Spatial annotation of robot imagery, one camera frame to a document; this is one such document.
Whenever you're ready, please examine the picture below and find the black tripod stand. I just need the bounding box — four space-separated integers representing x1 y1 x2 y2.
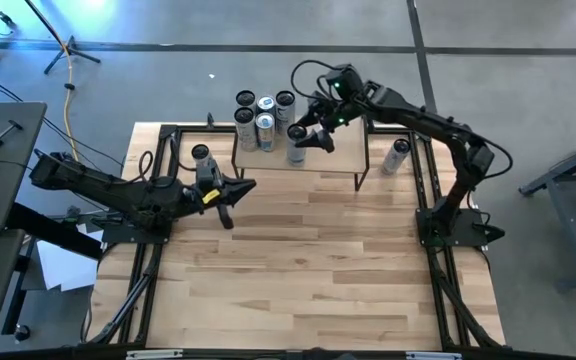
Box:
22 0 103 76

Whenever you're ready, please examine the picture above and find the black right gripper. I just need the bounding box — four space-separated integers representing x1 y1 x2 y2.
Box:
295 92 355 154

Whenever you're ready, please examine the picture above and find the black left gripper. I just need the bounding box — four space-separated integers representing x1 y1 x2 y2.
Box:
182 167 258 231

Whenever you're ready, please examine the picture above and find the wooden shelf black metal frame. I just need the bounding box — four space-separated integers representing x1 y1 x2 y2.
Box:
231 115 372 194

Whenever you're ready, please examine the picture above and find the silver metal bracket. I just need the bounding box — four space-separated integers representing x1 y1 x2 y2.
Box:
125 349 185 360
404 351 464 360

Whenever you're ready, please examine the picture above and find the grey metal stand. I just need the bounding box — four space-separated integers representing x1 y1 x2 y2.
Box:
517 128 576 294

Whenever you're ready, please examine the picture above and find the black desk leg bar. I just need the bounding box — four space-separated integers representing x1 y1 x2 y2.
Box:
6 203 105 261

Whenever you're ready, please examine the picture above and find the silver blue Red Bull can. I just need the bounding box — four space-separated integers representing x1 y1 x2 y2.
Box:
254 111 277 153
256 94 278 119

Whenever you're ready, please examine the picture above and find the yellow cable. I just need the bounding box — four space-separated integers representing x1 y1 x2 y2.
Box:
62 49 82 164

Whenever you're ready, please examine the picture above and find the white Celsius can black top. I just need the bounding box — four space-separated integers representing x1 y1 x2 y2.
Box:
380 138 413 176
190 143 215 176
235 89 258 121
274 89 297 137
286 123 309 168
233 106 259 153

